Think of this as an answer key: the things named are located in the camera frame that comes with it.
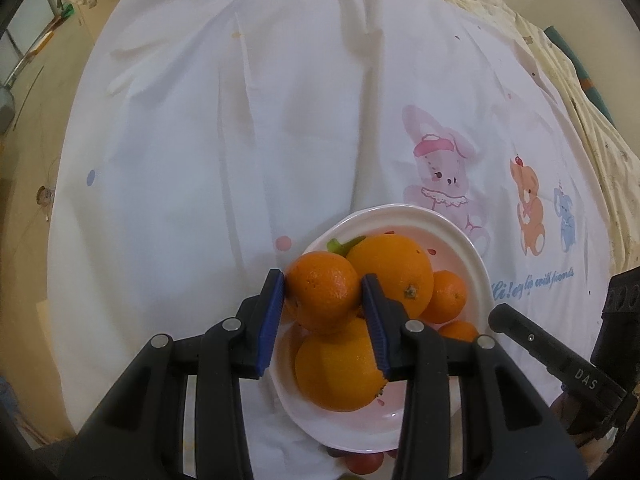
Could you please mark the dark purple cherry tomato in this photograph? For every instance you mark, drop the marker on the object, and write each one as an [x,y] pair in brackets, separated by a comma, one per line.
[336,453]
[391,455]

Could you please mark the large yellowish orange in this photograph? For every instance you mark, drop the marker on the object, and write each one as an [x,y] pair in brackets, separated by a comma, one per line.
[335,370]

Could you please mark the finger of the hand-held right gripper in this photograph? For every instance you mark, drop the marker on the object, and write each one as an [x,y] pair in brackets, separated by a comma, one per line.
[545,347]

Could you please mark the yellow printed quilt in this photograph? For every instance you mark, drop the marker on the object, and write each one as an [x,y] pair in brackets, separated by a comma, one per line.
[615,175]

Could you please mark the grey metal chair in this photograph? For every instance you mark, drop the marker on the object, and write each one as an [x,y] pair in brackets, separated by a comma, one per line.
[4,110]

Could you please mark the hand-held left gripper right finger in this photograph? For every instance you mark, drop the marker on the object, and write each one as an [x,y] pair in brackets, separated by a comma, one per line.
[375,330]

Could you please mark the teal pillow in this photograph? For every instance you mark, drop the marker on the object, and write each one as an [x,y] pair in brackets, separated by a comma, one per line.
[575,65]

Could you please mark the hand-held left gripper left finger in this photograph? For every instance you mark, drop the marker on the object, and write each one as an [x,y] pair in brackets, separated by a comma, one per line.
[270,325]

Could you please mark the orange mandarin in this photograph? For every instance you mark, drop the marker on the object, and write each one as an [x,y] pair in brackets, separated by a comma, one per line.
[457,332]
[395,265]
[322,290]
[447,295]

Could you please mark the red cherry tomato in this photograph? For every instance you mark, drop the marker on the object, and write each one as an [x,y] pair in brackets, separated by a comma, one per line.
[364,464]

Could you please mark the pink strawberry ceramic plate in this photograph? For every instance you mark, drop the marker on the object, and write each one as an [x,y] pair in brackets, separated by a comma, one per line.
[345,430]

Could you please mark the white cartoon printed bedsheet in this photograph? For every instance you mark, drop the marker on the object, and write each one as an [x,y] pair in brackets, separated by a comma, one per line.
[200,135]

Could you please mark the green dustpan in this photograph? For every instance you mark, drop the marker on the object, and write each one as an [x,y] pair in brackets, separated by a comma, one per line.
[66,10]

